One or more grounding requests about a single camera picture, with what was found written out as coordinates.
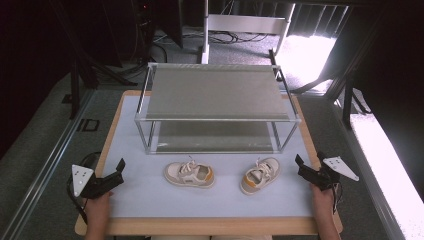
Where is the grey metal shoe rack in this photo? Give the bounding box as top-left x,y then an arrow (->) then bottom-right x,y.
134,62 -> 302,156

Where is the black tripod stand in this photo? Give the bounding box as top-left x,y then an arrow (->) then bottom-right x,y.
292,6 -> 388,130
49,0 -> 138,120

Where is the white metal stand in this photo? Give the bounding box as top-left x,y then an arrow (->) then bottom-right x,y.
200,0 -> 296,65

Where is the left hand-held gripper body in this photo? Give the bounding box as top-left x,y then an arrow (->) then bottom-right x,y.
71,164 -> 113,200

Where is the dark computer case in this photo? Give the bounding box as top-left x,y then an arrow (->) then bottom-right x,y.
132,0 -> 185,50

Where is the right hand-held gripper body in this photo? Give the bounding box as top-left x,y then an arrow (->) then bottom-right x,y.
298,155 -> 360,192

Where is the pale blue table mat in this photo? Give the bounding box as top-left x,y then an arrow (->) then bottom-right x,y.
101,94 -> 316,219

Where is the bundle of black floor cables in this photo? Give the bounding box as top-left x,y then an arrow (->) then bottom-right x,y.
206,29 -> 272,45

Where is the left hand-held gripper cable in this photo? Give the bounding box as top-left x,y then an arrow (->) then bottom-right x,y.
66,176 -> 90,225

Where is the right hand-held gripper cable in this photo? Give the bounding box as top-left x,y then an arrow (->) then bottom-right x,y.
331,182 -> 344,215

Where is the hand-held gripper cable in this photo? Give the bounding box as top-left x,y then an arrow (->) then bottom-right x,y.
331,182 -> 344,215
66,176 -> 90,225

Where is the person's right hand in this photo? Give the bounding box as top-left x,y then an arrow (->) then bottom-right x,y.
309,184 -> 335,214

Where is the black cable loop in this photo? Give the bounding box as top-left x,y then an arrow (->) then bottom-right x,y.
80,151 -> 102,168

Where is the beige child sneaker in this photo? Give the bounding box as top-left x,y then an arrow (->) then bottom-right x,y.
239,156 -> 282,196
163,159 -> 216,190

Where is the person's left hand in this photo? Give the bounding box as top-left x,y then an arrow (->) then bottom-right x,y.
83,191 -> 114,216

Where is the black floor bracket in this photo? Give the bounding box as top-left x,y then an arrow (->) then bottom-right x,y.
76,118 -> 101,132

